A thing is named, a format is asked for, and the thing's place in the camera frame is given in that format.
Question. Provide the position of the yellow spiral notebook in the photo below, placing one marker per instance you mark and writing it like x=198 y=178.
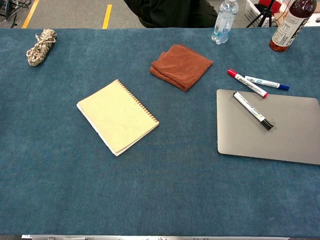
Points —
x=117 y=117

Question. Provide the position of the folded brown cloth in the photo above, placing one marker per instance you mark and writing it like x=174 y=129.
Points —
x=180 y=66

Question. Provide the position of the blue table cloth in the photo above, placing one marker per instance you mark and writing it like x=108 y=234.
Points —
x=175 y=187

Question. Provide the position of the black whiteboard marker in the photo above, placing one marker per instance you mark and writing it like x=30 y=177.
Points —
x=250 y=108

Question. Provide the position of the red whiteboard marker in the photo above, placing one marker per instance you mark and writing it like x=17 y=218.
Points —
x=258 y=89

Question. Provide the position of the person in black clothes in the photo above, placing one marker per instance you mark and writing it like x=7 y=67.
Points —
x=170 y=12

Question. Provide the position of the blue whiteboard marker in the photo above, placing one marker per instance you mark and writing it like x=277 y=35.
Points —
x=270 y=83

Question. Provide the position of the clear plastic water bottle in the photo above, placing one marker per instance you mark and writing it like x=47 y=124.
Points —
x=223 y=22

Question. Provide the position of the grey closed laptop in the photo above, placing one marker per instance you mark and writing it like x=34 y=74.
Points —
x=287 y=142

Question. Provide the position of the white cardboard box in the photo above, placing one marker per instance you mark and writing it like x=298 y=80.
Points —
x=252 y=10

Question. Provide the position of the black tripod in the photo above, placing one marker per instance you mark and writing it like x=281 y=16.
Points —
x=265 y=12

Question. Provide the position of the brown tea bottle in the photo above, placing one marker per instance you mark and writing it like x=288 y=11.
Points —
x=287 y=30

